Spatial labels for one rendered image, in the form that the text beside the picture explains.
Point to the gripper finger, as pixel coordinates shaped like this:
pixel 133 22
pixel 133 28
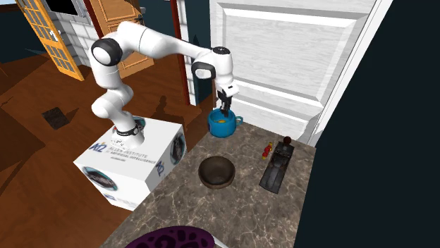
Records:
pixel 225 108

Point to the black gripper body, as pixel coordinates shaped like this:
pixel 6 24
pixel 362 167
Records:
pixel 222 95

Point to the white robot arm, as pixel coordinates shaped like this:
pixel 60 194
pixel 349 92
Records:
pixel 117 72

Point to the blue mug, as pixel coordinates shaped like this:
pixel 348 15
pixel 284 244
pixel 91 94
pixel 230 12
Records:
pixel 221 127

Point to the red and yellow toy figure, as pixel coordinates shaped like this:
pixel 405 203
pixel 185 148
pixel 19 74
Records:
pixel 266 150

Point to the dark brown bowl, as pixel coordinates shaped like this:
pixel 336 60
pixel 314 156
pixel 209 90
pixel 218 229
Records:
pixel 216 171

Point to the white panelled door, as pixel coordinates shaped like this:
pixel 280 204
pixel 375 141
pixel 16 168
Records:
pixel 282 62

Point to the white patterned robot stand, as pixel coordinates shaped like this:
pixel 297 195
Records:
pixel 137 168

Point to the brown wooden door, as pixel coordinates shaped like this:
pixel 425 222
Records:
pixel 120 31

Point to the purple spotted round object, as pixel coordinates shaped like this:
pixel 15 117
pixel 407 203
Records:
pixel 172 238

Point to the dark floor vent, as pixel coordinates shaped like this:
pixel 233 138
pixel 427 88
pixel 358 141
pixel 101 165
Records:
pixel 55 118

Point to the yellow glazed door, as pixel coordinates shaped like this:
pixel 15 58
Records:
pixel 48 37

